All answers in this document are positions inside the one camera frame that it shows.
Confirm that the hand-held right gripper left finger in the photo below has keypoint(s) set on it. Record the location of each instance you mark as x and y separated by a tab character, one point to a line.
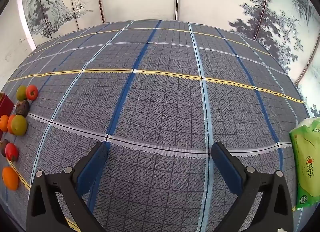
93	164

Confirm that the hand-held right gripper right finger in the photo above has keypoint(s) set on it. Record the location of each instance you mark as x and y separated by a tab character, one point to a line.
226	164

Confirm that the red apple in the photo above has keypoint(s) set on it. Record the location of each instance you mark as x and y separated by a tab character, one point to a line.
11	151

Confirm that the orange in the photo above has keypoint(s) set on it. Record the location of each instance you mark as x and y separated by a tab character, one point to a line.
10	124
10	178
3	123

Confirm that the dark avocado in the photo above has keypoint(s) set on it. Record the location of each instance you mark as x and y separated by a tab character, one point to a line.
22	108

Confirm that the dark round passionfruit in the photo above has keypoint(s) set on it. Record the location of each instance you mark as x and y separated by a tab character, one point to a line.
3	146

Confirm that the red box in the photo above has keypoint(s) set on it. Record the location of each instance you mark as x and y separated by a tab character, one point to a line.
5	105

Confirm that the green tissue pack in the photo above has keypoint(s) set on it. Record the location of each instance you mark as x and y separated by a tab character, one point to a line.
306	161

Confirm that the large green citrus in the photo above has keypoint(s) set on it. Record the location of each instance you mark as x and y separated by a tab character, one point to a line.
19	125

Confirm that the plaid grey blue cloth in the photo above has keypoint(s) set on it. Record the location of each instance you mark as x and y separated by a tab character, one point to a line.
162	96

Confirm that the red tomato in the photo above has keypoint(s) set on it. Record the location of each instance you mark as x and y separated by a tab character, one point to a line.
32	93

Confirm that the small green citrus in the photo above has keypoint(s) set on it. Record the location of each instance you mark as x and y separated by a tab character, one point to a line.
21	93

